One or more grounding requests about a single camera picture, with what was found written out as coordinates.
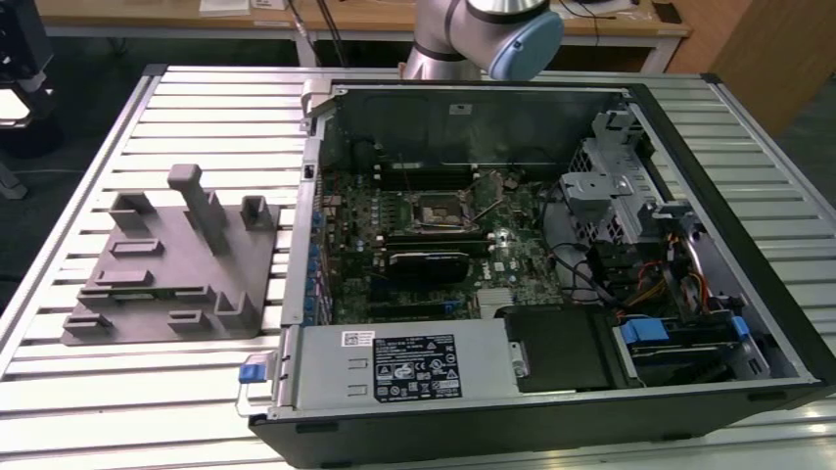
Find metal socket cover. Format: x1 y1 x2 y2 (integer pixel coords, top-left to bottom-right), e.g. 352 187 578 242
464 169 509 219

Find CPU socket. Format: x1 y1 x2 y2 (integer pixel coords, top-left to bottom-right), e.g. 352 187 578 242
405 191 472 232

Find wooden desk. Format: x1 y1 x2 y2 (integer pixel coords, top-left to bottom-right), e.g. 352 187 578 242
37 0 693 70

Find grey stand foot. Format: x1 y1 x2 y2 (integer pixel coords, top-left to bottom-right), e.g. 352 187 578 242
0 159 29 200

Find grey parts rack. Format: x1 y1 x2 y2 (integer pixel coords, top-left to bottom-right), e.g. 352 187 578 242
57 164 284 348

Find green RAM stick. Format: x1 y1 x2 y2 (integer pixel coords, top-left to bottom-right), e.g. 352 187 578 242
106 287 178 299

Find black RAM slot bank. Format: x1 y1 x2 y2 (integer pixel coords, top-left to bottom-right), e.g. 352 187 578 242
382 232 492 256
372 161 482 191

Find black graphics card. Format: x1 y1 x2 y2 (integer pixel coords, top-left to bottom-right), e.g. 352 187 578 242
385 248 470 286

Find silver power supply unit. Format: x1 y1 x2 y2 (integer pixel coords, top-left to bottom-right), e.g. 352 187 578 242
278 320 528 411

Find silver chipset heatsink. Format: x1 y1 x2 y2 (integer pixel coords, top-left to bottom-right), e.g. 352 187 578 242
477 287 517 317

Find green motherboard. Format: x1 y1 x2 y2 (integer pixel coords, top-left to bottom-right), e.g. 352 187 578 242
312 165 569 327

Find silver drive cage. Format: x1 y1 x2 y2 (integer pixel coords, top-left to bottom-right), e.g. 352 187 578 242
558 110 677 246

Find black plastic shroud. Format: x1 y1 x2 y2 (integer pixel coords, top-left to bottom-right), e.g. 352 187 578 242
501 303 620 394

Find black PC case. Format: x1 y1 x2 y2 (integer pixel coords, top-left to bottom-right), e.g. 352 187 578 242
246 71 836 470

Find blue disk carrier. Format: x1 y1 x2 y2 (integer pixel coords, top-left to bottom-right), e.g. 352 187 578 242
617 316 669 348

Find wooden cabinet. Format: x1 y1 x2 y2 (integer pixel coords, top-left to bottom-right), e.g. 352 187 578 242
708 0 836 141

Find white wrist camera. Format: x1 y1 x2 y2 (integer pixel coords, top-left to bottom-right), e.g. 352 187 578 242
0 81 34 129

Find black case cable bundle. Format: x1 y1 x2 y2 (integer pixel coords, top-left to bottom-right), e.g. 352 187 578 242
546 185 628 314

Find coloured power wires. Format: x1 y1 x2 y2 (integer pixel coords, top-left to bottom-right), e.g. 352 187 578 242
636 232 713 317

